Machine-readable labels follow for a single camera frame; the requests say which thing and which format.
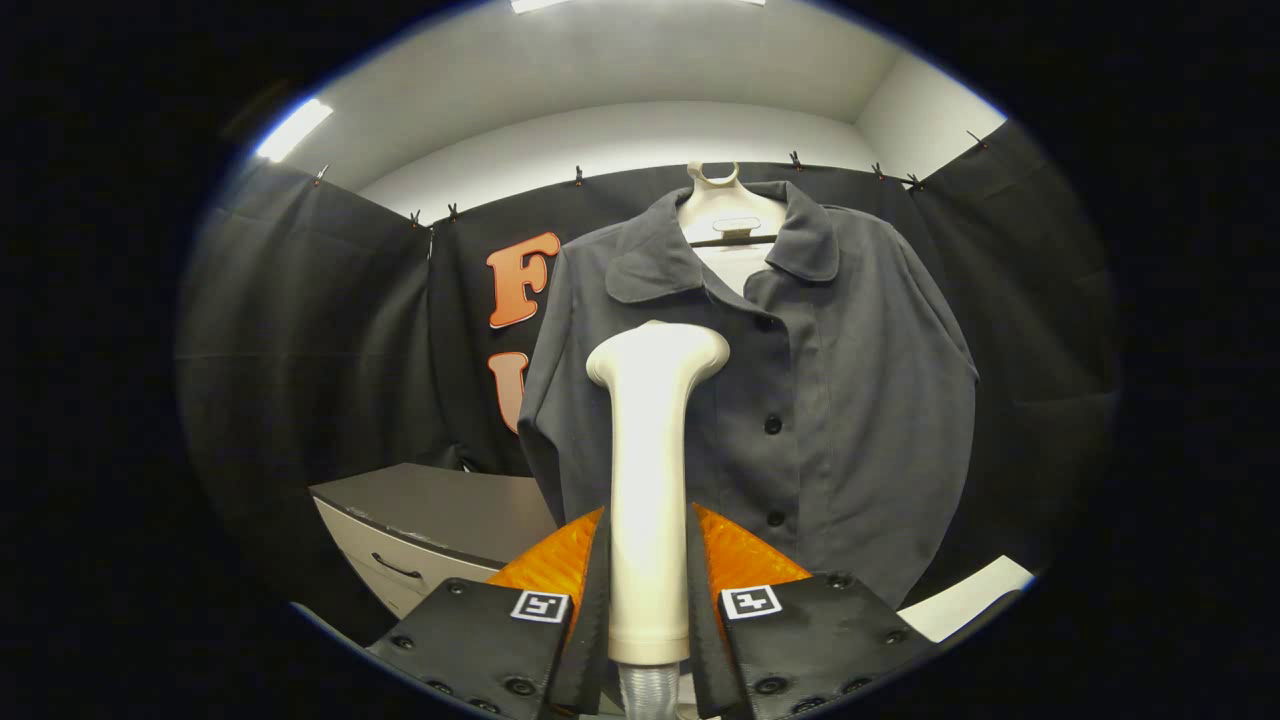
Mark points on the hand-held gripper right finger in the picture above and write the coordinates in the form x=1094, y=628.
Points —
x=698, y=610

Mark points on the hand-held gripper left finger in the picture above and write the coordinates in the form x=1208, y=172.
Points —
x=598, y=610

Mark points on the dark grey button shirt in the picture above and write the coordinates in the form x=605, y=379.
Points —
x=860, y=400

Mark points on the white garment hanger form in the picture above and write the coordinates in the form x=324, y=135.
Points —
x=730, y=205

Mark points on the grey drawer cabinet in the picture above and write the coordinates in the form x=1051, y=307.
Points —
x=450, y=500

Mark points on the white flat panel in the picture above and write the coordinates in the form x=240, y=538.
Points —
x=960, y=600

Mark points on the black backdrop cloth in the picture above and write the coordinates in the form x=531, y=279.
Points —
x=300, y=350

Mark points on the ceiling light panel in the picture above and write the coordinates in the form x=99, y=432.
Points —
x=540, y=4

